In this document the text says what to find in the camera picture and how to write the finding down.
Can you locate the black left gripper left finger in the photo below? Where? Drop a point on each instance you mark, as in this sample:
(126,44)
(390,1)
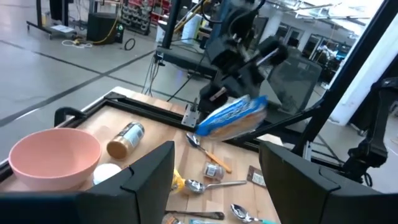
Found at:
(93,205)

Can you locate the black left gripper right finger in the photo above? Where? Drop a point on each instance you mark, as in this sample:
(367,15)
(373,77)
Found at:
(326,202)

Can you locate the white-lidded jar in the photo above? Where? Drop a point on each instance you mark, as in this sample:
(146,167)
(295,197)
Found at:
(105,172)

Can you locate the blue yellow noodle packet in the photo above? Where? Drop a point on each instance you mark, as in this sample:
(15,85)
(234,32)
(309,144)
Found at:
(231,119)

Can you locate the gold-lidded spice jar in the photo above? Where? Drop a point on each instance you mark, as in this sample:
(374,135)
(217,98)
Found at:
(126,140)

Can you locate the all-metal silver spoon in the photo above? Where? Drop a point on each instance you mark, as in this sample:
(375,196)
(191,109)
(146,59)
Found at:
(214,185)

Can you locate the silver noodle packet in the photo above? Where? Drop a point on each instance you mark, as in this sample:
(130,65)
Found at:
(202,221)

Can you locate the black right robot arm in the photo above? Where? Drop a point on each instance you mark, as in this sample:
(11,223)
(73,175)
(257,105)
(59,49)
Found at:
(230,46)

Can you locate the mesh office chair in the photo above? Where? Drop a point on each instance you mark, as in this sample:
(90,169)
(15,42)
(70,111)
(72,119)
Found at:
(295,81)

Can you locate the pink bowl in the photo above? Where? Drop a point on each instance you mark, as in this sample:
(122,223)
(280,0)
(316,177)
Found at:
(53,158)

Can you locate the black side table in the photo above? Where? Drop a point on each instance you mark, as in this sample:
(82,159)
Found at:
(186,59)

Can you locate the brown packet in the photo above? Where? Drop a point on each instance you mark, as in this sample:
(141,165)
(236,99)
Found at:
(256,176)

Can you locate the white roll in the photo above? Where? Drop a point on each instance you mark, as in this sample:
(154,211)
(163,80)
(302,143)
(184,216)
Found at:
(190,29)

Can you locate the black rig support beam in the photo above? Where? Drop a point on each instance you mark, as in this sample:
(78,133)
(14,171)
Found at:
(351,62)

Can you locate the black equipment box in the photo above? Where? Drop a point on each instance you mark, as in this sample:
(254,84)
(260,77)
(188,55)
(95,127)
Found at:
(102,28)

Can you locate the black rolling stand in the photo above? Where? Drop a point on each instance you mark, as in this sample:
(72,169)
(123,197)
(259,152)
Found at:
(49,29)

